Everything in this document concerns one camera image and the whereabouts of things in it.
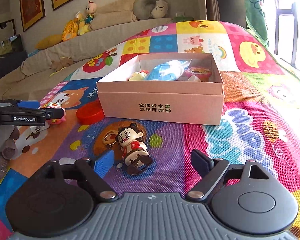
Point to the blue wet wipes pack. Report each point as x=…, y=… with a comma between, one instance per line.
x=165, y=70

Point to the yellow pillow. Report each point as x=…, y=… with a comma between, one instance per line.
x=50, y=41

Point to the person's left hand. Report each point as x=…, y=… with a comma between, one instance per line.
x=8, y=145

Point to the beige sofa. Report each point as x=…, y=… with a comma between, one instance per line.
x=77, y=45

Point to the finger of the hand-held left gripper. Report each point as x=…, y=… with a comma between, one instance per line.
x=27, y=104
x=50, y=114

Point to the green tissue pack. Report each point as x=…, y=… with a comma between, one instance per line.
x=182, y=19

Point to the beige folded blanket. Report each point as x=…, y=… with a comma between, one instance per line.
x=112, y=12

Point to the red round lid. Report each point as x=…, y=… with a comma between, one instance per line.
x=88, y=113

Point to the beige curtain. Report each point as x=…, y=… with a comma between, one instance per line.
x=212, y=0

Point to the yellow plastic toy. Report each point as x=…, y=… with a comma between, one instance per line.
x=137, y=76

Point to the small pink toy figure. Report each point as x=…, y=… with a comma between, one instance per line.
x=55, y=122

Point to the colourful cartoon play mat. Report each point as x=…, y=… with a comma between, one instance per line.
x=215, y=135

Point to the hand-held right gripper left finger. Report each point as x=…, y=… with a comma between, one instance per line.
x=103, y=163

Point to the yellow toy with pink base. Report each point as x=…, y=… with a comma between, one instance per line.
x=197, y=71

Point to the grey neck pillow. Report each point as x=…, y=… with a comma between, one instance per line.
x=140, y=7

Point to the yellow orange plush toy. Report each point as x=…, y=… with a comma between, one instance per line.
x=70, y=30

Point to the white bear plush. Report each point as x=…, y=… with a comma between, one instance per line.
x=160, y=8

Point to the black television screen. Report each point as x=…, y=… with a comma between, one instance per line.
x=5, y=51

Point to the green cartoon blanket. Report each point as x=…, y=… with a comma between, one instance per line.
x=256, y=15

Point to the cartoon child figurine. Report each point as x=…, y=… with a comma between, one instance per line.
x=132, y=147

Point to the brown plush toy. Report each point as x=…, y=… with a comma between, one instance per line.
x=61, y=63

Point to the white wall outlet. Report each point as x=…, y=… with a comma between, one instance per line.
x=180, y=13

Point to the yellow duck plush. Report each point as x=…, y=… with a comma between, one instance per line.
x=78, y=17

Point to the pink cardboard box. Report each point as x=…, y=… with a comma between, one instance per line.
x=165, y=105

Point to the cartoon boy plush doll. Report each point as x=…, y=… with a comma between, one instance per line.
x=88, y=10

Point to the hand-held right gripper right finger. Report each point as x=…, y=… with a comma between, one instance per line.
x=201, y=161

